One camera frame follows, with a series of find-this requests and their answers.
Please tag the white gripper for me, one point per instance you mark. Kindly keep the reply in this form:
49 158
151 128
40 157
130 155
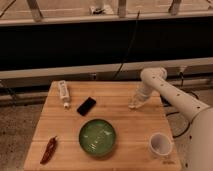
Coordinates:
142 94

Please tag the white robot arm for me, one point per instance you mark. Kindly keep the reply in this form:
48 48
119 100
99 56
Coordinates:
198 113

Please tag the green ceramic bowl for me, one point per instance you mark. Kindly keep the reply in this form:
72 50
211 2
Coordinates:
97 137

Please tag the white paper cup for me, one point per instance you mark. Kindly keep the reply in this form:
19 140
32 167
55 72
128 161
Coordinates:
160 145

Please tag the black rectangular phone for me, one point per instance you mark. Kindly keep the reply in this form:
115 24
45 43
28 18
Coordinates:
86 106

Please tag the white tube with cap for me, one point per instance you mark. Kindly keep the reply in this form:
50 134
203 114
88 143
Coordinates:
64 93

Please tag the dried red chili pepper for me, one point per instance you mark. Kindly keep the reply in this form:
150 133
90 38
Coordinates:
49 151

